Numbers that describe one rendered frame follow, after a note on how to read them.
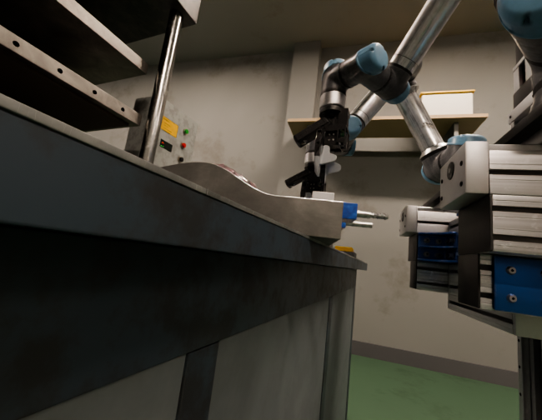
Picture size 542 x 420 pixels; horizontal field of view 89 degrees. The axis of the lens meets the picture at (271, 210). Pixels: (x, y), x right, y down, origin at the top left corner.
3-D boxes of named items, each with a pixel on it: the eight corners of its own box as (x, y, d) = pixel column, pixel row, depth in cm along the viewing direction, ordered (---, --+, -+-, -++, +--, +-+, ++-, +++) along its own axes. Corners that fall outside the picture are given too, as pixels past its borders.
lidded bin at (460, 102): (459, 133, 253) (459, 111, 257) (475, 114, 222) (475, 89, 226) (411, 133, 265) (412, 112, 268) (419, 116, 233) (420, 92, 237)
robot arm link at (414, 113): (449, 182, 102) (383, 60, 111) (427, 191, 116) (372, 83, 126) (478, 170, 102) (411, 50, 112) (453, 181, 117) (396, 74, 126)
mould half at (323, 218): (323, 248, 64) (328, 202, 66) (340, 239, 39) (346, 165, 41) (125, 225, 70) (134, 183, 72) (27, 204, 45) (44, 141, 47)
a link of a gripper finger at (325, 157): (333, 170, 71) (338, 142, 75) (311, 170, 73) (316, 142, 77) (335, 177, 74) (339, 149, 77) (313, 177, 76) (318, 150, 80)
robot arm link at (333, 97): (318, 92, 80) (323, 107, 88) (316, 107, 80) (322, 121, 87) (343, 89, 77) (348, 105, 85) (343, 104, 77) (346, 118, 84)
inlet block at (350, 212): (383, 234, 49) (384, 204, 50) (392, 231, 44) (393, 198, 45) (308, 226, 50) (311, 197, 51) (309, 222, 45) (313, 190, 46)
